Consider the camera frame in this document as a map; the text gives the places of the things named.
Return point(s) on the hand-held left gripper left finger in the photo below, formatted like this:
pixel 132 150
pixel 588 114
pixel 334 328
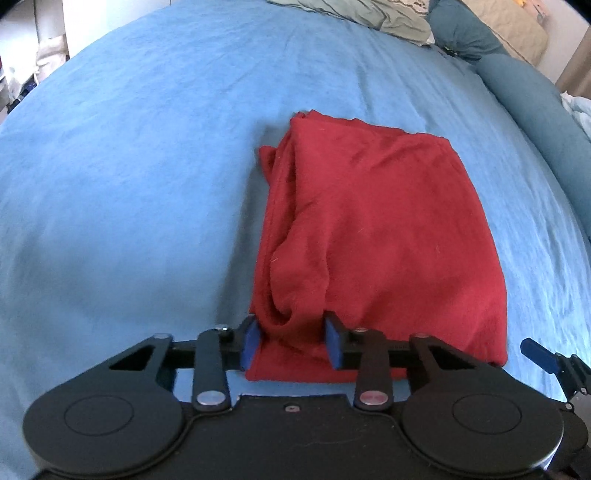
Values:
pixel 249 344

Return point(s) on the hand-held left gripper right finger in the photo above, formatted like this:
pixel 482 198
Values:
pixel 333 344

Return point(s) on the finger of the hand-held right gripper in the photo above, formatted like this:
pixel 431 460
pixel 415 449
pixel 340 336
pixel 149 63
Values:
pixel 540 354

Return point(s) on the red knit sweater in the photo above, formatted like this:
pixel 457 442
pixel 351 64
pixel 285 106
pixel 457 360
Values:
pixel 369 240

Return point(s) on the bed with blue sheet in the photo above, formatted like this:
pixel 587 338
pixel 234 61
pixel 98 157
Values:
pixel 138 184

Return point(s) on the dark blue duvet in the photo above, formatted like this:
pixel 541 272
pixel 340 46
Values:
pixel 540 120

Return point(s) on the light blue blanket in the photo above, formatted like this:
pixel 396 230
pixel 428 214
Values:
pixel 577 113

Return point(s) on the beige curtain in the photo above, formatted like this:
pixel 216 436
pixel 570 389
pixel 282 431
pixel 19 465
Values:
pixel 575 55

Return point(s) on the beige quilted headboard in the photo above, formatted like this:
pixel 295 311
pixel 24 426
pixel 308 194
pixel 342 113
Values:
pixel 517 32

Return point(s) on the green pillow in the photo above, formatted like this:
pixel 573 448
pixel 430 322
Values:
pixel 360 16

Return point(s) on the dark blue pillow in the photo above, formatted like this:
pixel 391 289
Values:
pixel 461 27

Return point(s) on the beige cloth bag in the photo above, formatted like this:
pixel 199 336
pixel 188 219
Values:
pixel 51 57

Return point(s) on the white shelf unit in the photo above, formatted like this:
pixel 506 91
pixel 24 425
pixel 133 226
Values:
pixel 18 46

